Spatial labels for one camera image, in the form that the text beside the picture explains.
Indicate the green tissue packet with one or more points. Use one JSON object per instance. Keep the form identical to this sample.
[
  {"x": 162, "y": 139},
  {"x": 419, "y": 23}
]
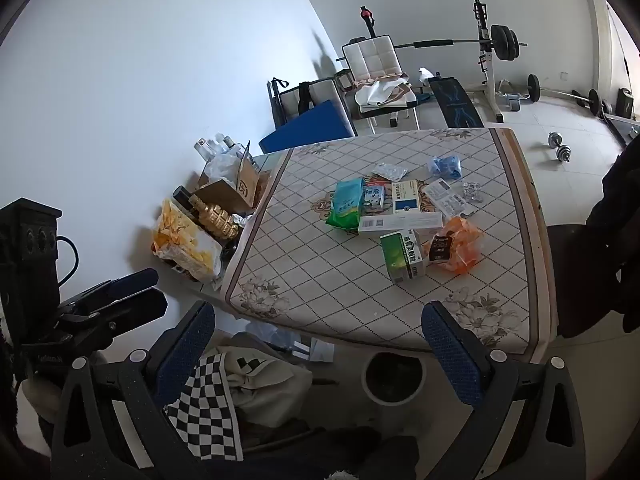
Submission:
[{"x": 347, "y": 205}]

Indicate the white weight rack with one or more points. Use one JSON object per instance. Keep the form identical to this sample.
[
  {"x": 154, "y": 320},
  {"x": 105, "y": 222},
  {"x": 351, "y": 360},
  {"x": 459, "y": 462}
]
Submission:
[{"x": 487, "y": 75}]

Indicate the clear plastic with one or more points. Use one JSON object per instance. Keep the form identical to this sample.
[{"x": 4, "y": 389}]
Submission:
[{"x": 471, "y": 193}]

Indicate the dark canister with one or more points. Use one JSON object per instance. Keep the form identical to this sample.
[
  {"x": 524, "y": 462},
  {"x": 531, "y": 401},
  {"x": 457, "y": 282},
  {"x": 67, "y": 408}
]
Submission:
[{"x": 625, "y": 104}]

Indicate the white paper sheet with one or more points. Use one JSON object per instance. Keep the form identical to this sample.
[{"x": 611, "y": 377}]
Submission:
[{"x": 322, "y": 350}]

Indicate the orange plastic bag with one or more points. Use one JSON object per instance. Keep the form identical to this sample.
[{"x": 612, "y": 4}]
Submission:
[{"x": 462, "y": 240}]

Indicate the green white medicine box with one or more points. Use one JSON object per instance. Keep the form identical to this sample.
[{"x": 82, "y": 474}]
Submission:
[{"x": 400, "y": 255}]

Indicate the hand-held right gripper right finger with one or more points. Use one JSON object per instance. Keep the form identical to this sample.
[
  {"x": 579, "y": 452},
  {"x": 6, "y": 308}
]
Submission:
[{"x": 454, "y": 360}]

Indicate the dark glass bottle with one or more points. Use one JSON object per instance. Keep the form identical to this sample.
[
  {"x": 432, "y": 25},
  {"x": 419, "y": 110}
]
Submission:
[{"x": 182, "y": 197}]

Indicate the white printed sachet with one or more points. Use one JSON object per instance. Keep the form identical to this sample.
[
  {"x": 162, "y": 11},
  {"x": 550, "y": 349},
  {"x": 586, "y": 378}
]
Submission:
[{"x": 444, "y": 197}]

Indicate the white padded chair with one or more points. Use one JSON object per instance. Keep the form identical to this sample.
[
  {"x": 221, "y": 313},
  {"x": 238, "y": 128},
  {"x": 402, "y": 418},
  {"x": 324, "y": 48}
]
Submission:
[{"x": 372, "y": 57}]

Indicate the black white checkered cloth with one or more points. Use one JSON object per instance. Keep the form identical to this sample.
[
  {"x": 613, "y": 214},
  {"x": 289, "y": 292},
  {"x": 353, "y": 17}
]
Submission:
[{"x": 210, "y": 410}]

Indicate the clear glass bottle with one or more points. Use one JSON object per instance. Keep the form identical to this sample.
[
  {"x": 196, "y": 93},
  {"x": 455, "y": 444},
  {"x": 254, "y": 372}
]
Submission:
[
  {"x": 219, "y": 143},
  {"x": 231, "y": 144},
  {"x": 201, "y": 149}
]

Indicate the person's dark jacket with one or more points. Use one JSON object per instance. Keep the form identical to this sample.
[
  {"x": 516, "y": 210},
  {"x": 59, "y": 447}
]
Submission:
[{"x": 590, "y": 260}]

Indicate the long white box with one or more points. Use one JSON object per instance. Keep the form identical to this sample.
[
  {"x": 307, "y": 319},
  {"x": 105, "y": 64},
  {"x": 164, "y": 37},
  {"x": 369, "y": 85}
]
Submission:
[{"x": 400, "y": 222}]

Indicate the barbell with black plates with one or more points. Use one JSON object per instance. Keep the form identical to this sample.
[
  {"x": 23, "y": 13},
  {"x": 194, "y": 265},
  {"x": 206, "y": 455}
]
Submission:
[{"x": 505, "y": 42}]

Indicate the brown cardboard box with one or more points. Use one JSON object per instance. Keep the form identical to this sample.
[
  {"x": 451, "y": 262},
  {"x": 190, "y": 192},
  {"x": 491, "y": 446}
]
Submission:
[{"x": 245, "y": 185}]

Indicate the blue mat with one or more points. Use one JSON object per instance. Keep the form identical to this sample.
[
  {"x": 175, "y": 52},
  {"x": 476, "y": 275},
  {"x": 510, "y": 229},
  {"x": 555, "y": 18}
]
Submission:
[{"x": 310, "y": 127}]

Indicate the small blue milk carton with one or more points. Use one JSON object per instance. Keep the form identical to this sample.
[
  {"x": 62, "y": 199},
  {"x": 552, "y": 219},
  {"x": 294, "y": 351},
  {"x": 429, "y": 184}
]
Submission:
[{"x": 374, "y": 197}]

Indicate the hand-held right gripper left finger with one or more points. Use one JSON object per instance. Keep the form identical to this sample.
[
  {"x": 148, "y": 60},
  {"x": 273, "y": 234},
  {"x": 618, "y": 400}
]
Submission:
[{"x": 184, "y": 357}]

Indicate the long thin barbell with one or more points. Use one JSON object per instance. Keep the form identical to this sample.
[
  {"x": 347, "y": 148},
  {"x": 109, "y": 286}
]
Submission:
[{"x": 534, "y": 86}]

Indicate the chrome dumbbell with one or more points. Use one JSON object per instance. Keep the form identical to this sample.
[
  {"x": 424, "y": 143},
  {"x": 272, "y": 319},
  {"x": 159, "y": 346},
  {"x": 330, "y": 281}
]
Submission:
[{"x": 560, "y": 147}]

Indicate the white plastic bag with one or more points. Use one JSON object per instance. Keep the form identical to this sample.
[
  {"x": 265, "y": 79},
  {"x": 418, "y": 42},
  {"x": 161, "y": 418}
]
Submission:
[{"x": 222, "y": 166}]

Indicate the clear plastic sachet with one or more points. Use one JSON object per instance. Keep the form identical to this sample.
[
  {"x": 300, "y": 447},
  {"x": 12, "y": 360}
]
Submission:
[{"x": 390, "y": 171}]

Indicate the yellow snack bag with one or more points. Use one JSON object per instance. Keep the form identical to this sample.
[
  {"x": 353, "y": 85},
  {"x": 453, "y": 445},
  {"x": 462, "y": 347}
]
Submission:
[{"x": 185, "y": 245}]

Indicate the small white cloth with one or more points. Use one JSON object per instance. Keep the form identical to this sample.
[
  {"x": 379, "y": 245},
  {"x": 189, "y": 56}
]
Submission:
[{"x": 426, "y": 74}]

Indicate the gold textured bottle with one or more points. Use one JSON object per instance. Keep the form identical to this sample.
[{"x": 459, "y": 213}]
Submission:
[{"x": 217, "y": 220}]

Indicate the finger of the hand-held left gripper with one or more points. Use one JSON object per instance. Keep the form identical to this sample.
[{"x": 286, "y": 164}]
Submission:
[
  {"x": 125, "y": 282},
  {"x": 135, "y": 310}
]

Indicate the round white bin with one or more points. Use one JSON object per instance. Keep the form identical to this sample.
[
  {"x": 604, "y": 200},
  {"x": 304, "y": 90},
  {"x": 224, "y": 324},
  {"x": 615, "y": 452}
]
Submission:
[{"x": 392, "y": 385}]

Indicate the white tote bag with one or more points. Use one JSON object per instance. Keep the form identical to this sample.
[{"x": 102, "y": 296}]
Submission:
[{"x": 270, "y": 385}]

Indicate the blue white medicine box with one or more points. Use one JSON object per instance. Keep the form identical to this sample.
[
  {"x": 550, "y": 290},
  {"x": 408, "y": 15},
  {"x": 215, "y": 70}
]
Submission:
[{"x": 406, "y": 200}]

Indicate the blue plastic bag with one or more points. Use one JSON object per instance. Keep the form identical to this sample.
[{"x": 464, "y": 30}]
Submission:
[{"x": 445, "y": 166}]

